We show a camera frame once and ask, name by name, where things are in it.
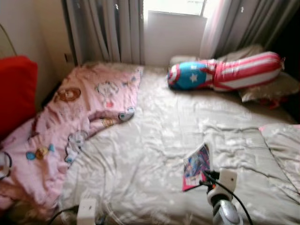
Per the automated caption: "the bright window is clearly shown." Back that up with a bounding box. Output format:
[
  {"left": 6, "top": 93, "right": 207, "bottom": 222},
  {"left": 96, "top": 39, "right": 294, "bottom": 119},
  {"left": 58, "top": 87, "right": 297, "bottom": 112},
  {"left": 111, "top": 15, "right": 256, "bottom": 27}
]
[{"left": 143, "top": 0, "right": 207, "bottom": 17}]

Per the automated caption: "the grey curtain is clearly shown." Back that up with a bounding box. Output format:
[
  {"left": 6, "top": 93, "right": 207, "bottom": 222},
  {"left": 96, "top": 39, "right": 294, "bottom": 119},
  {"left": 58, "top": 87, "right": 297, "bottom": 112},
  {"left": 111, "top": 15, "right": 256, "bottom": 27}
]
[
  {"left": 63, "top": 0, "right": 145, "bottom": 66},
  {"left": 199, "top": 0, "right": 300, "bottom": 61}
]

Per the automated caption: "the black hanging cable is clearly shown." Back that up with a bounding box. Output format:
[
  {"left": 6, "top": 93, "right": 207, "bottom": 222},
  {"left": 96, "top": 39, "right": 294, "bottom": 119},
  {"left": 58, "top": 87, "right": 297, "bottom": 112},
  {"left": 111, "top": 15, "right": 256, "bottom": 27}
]
[{"left": 0, "top": 150, "right": 13, "bottom": 181}]

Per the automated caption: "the red fabric cushion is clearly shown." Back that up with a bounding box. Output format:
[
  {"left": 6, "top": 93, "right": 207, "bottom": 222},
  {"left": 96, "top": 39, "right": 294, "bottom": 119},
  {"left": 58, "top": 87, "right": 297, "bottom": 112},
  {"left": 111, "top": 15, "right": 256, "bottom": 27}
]
[{"left": 0, "top": 55, "right": 39, "bottom": 139}]

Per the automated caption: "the bed with grey floral sheet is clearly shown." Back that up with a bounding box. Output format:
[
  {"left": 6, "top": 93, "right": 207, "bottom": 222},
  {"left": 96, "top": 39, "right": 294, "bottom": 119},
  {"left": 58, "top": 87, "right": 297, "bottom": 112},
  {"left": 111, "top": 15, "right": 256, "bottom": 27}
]
[{"left": 47, "top": 61, "right": 300, "bottom": 225}]

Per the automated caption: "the grey floral folded quilt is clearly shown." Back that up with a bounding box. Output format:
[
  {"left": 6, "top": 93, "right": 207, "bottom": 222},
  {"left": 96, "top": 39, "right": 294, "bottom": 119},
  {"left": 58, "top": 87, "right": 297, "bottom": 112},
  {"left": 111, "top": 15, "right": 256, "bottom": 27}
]
[{"left": 259, "top": 123, "right": 300, "bottom": 188}]

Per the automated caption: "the red white blue bolster pillow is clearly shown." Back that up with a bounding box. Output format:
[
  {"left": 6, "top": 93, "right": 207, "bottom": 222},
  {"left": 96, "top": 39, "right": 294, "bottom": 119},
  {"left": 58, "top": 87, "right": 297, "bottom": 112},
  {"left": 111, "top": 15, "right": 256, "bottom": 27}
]
[{"left": 167, "top": 52, "right": 285, "bottom": 92}]

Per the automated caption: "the pink cartoon print blanket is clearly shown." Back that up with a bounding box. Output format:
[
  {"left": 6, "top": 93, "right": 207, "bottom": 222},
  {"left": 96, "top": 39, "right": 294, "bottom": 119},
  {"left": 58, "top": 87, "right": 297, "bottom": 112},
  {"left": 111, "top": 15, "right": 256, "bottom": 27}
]
[{"left": 0, "top": 63, "right": 143, "bottom": 221}]

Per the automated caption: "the colourful comic magazine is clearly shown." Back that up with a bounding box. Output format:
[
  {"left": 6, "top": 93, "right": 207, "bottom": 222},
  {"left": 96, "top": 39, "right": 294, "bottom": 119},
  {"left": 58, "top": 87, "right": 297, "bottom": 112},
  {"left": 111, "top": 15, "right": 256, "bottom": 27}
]
[{"left": 182, "top": 143, "right": 211, "bottom": 193}]

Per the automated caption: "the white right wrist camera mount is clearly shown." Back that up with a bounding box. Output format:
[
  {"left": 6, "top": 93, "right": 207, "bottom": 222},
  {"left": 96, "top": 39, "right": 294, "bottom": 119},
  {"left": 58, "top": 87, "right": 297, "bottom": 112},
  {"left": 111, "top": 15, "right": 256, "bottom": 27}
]
[{"left": 217, "top": 168, "right": 238, "bottom": 195}]

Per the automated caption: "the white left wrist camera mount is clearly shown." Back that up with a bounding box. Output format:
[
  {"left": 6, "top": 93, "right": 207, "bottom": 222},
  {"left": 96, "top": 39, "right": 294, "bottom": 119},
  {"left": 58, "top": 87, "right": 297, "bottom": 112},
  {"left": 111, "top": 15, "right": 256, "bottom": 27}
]
[{"left": 76, "top": 198, "right": 98, "bottom": 225}]

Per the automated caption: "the grey floral pillow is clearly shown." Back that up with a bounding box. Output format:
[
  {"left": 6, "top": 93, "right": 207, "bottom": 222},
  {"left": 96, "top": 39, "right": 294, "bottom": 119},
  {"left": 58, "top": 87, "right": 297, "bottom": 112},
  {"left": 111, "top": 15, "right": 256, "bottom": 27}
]
[{"left": 169, "top": 45, "right": 300, "bottom": 103}]

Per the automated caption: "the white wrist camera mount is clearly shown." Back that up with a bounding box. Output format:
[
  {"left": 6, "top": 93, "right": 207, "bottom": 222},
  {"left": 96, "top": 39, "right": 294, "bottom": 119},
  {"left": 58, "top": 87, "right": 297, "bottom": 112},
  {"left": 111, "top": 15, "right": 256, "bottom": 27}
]
[
  {"left": 76, "top": 198, "right": 98, "bottom": 225},
  {"left": 217, "top": 168, "right": 238, "bottom": 195}
]

